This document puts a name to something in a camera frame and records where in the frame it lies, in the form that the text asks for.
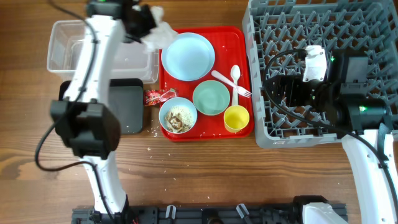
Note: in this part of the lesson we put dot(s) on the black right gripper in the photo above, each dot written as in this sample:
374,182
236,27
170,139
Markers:
280,90

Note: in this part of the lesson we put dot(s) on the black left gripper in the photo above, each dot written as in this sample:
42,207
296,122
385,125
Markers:
150,23

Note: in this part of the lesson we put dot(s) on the white paper napkin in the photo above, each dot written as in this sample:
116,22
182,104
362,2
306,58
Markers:
162,35

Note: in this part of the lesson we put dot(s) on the yellow plastic cup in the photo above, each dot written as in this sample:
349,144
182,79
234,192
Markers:
236,118

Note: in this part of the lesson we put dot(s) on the red snack wrapper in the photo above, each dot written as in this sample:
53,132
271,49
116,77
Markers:
154,97

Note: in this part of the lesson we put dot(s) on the light blue small bowl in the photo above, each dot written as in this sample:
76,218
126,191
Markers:
178,101

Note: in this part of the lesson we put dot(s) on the food scraps with rice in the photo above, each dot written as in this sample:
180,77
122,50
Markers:
179,119

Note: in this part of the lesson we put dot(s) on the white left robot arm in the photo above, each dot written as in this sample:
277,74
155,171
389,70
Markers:
104,32

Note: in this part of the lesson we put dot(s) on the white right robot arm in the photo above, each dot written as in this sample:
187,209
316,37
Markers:
332,94

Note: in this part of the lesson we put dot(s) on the grey dishwasher rack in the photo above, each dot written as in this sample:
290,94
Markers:
271,27

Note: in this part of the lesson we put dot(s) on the black food waste tray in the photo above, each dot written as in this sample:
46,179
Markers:
127,105

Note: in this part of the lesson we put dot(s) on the clear plastic waste bin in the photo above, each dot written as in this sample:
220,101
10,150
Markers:
65,45

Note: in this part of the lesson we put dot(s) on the white plastic fork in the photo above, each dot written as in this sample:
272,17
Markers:
241,91

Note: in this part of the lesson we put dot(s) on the white plastic spoon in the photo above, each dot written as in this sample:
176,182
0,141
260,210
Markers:
235,75

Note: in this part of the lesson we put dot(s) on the light blue plate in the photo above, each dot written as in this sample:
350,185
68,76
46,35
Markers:
189,57

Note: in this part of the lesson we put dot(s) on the green bowl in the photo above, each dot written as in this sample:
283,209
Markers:
211,97

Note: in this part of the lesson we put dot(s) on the red serving tray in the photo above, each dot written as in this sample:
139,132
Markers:
229,46

